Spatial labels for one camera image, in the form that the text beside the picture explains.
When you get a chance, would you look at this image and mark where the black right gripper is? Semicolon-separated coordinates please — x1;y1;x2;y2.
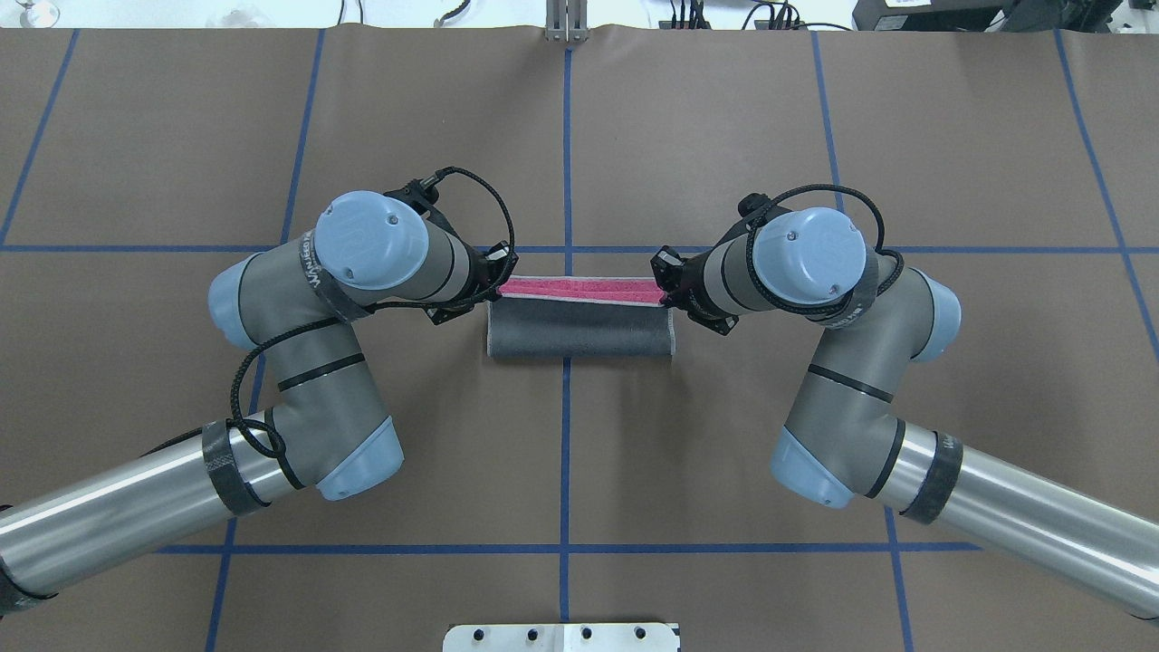
650;246;739;337

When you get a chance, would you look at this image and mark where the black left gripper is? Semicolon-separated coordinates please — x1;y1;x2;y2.
427;243;517;325

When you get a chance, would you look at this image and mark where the pink and grey towel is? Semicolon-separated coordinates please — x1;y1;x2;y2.
487;274;677;360

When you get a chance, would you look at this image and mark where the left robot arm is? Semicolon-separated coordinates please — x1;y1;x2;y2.
3;178;517;615

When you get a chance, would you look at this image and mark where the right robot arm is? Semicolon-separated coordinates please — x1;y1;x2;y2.
650;197;1158;624

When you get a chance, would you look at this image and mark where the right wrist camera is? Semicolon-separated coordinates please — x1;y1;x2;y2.
737;193;790;230

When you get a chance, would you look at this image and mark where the aluminium frame post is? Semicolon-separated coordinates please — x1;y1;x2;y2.
544;0;590;44

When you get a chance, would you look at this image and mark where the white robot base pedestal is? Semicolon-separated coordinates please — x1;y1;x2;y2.
442;622;683;651

